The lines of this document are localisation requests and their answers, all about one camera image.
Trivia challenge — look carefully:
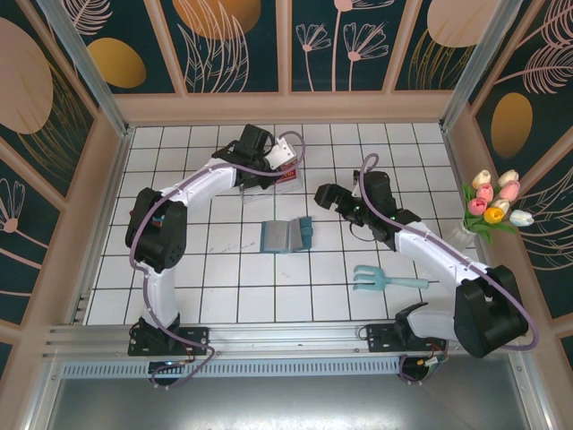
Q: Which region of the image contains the light blue toy garden fork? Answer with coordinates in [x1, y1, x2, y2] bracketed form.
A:
[352, 263, 430, 293]

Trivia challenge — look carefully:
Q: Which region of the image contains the white ribbed vase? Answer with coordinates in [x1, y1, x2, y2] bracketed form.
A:
[449, 222, 479, 248]

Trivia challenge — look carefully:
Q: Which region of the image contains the artificial tulip bouquet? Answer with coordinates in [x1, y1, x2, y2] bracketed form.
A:
[460, 168, 535, 246]

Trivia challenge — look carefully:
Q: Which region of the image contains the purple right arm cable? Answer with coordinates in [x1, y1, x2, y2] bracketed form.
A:
[357, 153, 538, 386]

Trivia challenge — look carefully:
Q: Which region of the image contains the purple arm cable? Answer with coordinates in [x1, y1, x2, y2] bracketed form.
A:
[128, 129, 307, 391]
[357, 153, 538, 386]

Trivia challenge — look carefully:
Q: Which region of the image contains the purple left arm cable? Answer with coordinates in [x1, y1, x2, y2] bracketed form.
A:
[128, 129, 307, 391]

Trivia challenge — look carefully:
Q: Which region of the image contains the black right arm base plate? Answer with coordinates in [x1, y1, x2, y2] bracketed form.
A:
[365, 322, 449, 355]

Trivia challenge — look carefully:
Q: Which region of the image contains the aluminium mounting rail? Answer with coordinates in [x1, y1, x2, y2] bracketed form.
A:
[42, 318, 538, 362]

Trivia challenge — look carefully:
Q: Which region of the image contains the aluminium frame post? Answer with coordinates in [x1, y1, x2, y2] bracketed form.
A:
[438, 0, 523, 131]
[38, 0, 135, 140]

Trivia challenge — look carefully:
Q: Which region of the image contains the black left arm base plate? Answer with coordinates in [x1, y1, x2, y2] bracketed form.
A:
[127, 325, 211, 357]

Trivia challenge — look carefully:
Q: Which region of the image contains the slotted grey cable tray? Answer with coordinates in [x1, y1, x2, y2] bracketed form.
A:
[60, 357, 404, 380]

